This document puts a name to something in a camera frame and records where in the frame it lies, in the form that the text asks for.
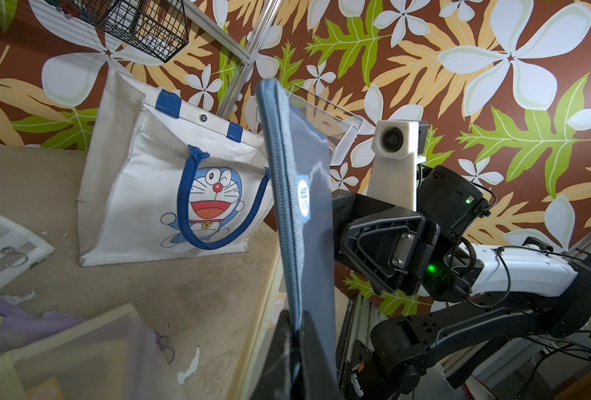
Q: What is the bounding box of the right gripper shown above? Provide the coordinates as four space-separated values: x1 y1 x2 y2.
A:
332 190 440 295

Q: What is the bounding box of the black wire basket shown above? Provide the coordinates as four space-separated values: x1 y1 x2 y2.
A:
48 0 190 62

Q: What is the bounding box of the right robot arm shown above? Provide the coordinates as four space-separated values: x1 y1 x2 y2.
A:
332 166 591 399

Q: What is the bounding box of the white Doraemon canvas bag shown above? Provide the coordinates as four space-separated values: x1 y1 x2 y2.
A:
77 71 273 267

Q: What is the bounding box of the large purple mesh pouch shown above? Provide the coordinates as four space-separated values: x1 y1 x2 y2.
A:
0 298 175 369

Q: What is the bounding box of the white wire basket right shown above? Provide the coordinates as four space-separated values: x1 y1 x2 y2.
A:
289 84 365 167

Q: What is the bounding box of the yellow trimmed mesh pouch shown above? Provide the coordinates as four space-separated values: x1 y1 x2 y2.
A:
0 303 174 399

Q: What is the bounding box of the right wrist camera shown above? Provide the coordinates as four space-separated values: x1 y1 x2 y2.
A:
367 120 429 211

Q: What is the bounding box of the dark blue mesh pouch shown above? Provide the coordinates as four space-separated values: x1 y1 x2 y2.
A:
255 78 337 372

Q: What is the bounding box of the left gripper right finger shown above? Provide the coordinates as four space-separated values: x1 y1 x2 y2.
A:
297 311 343 400

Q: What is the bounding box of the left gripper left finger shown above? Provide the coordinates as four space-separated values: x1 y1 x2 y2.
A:
250 310 296 400

